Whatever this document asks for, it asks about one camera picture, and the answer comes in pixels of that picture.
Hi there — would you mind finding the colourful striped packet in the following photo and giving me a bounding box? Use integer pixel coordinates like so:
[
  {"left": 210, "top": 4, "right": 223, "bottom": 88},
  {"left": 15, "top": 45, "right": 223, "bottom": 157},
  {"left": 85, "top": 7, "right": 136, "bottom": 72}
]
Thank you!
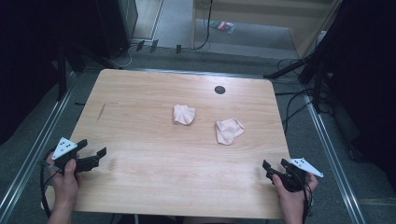
[{"left": 209, "top": 20, "right": 235, "bottom": 35}]

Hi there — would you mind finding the black tripod stand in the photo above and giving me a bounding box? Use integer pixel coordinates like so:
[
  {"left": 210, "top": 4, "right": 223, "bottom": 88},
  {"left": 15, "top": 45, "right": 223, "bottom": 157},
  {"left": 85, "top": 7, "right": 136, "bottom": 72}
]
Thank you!
[{"left": 262, "top": 31, "right": 335, "bottom": 114}]

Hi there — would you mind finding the white floor cable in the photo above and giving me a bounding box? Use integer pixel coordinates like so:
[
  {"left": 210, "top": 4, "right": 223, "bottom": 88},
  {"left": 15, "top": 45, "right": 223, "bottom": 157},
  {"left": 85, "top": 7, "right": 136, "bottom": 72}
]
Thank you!
[{"left": 108, "top": 43, "right": 139, "bottom": 70}]

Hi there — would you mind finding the black cabinet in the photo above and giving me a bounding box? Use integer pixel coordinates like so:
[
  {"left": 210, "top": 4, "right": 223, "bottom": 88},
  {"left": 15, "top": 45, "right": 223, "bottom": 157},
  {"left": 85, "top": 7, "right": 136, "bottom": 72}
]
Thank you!
[{"left": 94, "top": 0, "right": 139, "bottom": 59}]

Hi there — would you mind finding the person's right hand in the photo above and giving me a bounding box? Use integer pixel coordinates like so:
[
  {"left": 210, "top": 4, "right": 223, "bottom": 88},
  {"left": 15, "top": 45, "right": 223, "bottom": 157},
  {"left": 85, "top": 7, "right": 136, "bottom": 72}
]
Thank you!
[{"left": 272, "top": 172, "right": 319, "bottom": 213}]

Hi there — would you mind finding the metal floor rail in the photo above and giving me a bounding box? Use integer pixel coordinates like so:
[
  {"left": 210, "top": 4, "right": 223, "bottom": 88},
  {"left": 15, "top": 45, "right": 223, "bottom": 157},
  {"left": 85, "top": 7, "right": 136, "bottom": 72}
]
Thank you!
[
  {"left": 0, "top": 70, "right": 78, "bottom": 222},
  {"left": 304, "top": 94, "right": 367, "bottom": 224}
]

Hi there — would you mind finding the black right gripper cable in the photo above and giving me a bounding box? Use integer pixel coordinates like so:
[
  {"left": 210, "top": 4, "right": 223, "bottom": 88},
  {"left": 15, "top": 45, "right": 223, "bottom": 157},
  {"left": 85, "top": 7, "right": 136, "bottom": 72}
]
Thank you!
[{"left": 300, "top": 177, "right": 314, "bottom": 224}]

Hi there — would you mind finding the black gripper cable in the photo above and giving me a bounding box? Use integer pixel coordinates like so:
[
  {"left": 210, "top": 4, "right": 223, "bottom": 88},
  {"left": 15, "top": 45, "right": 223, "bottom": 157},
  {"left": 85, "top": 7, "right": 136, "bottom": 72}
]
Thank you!
[
  {"left": 38, "top": 148, "right": 64, "bottom": 219},
  {"left": 300, "top": 177, "right": 314, "bottom": 224}
]

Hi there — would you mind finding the black floor cable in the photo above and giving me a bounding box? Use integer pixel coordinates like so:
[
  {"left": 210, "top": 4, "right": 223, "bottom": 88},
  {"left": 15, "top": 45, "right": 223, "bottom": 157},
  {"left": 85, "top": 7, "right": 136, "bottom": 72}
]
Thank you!
[{"left": 274, "top": 57, "right": 335, "bottom": 135}]

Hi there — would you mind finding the black hanging cable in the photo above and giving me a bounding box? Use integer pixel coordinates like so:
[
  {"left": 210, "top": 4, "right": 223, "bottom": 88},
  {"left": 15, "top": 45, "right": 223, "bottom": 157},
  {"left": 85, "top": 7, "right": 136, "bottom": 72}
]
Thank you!
[{"left": 191, "top": 0, "right": 215, "bottom": 51}]

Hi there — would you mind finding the person's left hand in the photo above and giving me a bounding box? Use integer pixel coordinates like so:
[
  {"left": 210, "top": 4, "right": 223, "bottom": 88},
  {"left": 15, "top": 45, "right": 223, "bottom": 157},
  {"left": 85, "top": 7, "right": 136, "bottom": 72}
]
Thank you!
[{"left": 45, "top": 151, "right": 82, "bottom": 213}]

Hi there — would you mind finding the pink sock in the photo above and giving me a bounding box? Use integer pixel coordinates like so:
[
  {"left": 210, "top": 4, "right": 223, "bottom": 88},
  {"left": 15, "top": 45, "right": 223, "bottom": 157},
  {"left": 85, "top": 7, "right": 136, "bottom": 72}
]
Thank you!
[
  {"left": 214, "top": 117, "right": 246, "bottom": 147},
  {"left": 172, "top": 104, "right": 197, "bottom": 126}
]

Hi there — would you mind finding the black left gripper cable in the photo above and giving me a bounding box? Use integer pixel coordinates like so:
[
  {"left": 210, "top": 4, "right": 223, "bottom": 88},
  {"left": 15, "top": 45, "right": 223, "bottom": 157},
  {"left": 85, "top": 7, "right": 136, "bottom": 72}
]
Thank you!
[{"left": 38, "top": 148, "right": 64, "bottom": 219}]

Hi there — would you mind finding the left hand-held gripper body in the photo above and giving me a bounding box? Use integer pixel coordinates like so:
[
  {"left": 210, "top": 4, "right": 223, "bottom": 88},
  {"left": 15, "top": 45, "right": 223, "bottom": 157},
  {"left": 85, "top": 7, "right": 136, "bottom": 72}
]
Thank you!
[{"left": 50, "top": 136, "right": 101, "bottom": 175}]

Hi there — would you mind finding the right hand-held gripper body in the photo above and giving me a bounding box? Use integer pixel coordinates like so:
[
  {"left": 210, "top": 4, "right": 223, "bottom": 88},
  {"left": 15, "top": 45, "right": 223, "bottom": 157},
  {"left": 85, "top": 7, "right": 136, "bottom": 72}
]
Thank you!
[{"left": 272, "top": 157, "right": 324, "bottom": 193}]

